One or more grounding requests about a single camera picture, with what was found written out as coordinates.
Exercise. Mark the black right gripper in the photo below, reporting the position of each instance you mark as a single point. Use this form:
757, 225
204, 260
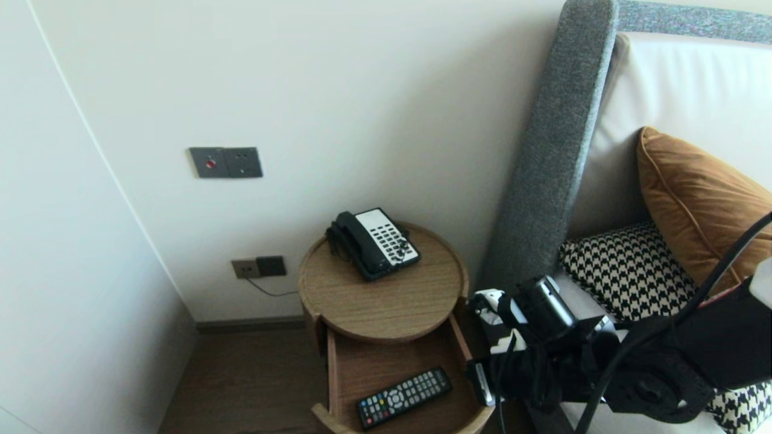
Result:
518, 377

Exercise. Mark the black TV remote control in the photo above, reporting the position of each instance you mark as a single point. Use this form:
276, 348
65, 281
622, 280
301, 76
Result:
404, 398

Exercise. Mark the black white houndstooth pillow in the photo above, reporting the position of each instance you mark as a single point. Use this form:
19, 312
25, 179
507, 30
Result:
627, 271

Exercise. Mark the round wooden side table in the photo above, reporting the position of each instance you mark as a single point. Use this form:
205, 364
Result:
386, 295

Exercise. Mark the black desk telephone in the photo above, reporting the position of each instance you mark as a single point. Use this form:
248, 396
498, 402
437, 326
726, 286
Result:
368, 250

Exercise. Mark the brown velvet pillow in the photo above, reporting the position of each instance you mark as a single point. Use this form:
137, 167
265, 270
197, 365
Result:
699, 199

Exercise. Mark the brown wooden baseboard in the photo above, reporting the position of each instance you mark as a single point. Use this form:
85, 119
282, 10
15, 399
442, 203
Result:
253, 325

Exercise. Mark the white headboard cushion panel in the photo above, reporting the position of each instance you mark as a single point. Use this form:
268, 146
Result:
681, 84

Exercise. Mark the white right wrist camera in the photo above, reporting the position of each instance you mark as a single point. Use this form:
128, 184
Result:
509, 345

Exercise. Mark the black wall outlet plate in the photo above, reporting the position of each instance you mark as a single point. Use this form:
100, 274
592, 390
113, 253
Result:
271, 266

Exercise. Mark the beige wall outlet plate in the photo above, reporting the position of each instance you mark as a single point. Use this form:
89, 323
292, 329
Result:
242, 269

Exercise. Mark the grey switch plate red button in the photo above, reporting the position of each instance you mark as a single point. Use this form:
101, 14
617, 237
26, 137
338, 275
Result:
207, 163

